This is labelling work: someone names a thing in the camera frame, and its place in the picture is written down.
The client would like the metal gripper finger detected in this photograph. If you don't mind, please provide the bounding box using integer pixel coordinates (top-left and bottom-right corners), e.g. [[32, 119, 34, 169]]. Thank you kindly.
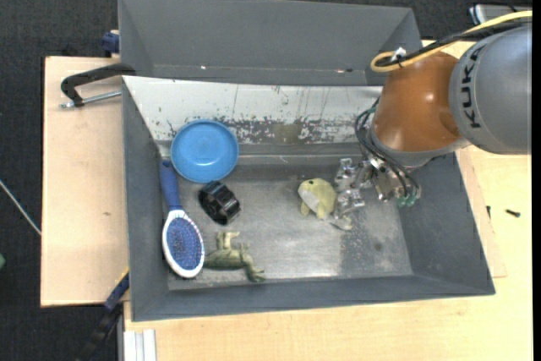
[[331, 188, 367, 232], [334, 157, 361, 189]]

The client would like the yellow-green plush toy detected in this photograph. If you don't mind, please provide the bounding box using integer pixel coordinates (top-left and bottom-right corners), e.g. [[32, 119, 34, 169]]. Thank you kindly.
[[297, 177, 339, 222]]

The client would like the grey metal bin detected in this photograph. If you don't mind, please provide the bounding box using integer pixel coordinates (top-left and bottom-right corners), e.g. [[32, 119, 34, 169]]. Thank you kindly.
[[116, 0, 496, 322]]

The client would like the green toy frog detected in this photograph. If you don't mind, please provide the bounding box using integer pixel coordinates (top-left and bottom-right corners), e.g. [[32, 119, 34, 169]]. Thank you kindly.
[[203, 230, 267, 283]]

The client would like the blue bowl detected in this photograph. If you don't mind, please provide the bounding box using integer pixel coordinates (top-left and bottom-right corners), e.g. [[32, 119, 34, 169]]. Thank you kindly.
[[170, 119, 241, 184]]

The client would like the blue and white hairbrush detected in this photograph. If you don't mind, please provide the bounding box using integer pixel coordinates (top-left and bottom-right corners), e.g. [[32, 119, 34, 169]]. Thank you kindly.
[[159, 159, 206, 280]]

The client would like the black plastic ring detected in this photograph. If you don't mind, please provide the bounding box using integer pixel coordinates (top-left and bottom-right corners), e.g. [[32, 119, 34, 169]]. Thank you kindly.
[[197, 179, 243, 226]]

